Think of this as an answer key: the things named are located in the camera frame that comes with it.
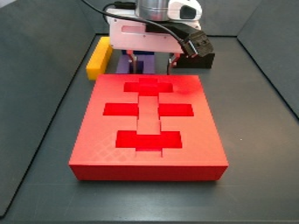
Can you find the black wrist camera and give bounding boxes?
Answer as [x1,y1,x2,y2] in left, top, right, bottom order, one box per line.
[144,22,214,57]

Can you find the red slotted board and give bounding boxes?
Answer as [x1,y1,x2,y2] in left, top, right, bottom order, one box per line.
[69,74,230,181]

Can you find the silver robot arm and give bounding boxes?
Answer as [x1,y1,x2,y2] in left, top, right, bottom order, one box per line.
[105,0,207,74]

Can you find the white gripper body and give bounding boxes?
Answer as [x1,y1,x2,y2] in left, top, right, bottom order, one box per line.
[105,8,203,55]

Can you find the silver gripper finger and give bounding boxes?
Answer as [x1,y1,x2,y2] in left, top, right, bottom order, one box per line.
[167,53,180,74]
[127,50,136,74]

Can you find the blue U-shaped block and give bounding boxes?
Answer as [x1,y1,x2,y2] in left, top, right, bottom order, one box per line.
[121,50,155,55]

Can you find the black angled fixture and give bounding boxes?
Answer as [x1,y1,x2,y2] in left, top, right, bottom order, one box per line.
[174,52,215,69]

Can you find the yellow long block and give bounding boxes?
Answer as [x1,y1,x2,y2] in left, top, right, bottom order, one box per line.
[85,37,113,81]

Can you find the purple U-shaped block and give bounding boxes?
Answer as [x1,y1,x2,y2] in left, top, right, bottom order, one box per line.
[116,54,155,74]

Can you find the black cable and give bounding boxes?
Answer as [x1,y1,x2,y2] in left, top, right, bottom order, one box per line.
[80,0,188,47]

